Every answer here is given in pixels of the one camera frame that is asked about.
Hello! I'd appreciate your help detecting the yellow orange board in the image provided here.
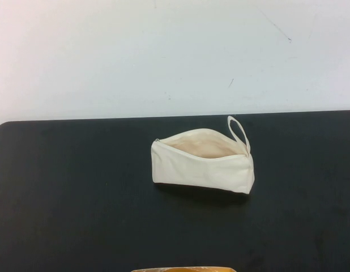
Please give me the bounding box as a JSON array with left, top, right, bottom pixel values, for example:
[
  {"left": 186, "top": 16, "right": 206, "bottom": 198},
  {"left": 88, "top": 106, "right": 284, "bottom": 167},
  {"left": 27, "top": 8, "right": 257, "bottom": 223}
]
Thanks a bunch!
[{"left": 131, "top": 265, "right": 236, "bottom": 272}]

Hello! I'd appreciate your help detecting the cream canvas pencil case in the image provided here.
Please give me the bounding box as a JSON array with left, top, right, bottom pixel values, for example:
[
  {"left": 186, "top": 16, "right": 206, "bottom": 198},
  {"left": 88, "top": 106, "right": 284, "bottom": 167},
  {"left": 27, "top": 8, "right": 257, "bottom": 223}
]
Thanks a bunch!
[{"left": 150, "top": 115, "right": 255, "bottom": 197}]

